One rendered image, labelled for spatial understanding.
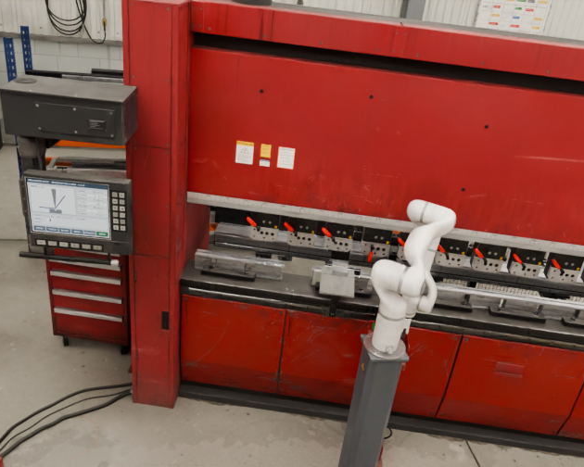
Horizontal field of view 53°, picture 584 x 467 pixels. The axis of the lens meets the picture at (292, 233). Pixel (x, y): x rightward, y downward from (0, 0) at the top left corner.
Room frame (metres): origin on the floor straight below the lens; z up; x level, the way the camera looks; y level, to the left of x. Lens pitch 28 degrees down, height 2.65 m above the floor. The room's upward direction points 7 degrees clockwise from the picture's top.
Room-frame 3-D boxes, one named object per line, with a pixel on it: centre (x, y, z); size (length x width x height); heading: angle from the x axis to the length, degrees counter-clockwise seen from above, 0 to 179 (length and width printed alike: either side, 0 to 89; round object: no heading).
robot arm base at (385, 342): (2.14, -0.48, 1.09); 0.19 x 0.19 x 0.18
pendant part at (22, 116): (2.40, 0.99, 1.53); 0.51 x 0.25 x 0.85; 93
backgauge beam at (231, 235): (3.09, -0.69, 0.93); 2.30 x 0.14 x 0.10; 88
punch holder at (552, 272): (2.75, -1.45, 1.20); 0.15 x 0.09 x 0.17; 88
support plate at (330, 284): (2.66, -0.27, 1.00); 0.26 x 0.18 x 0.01; 178
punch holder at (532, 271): (2.76, -1.25, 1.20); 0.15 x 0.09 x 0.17; 88
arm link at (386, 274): (2.16, -0.45, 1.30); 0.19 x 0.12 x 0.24; 64
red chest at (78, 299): (3.21, 1.21, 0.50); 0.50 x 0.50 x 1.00; 88
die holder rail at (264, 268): (2.83, 0.27, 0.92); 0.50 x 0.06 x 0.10; 88
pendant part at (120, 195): (2.31, 0.94, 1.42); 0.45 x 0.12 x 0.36; 93
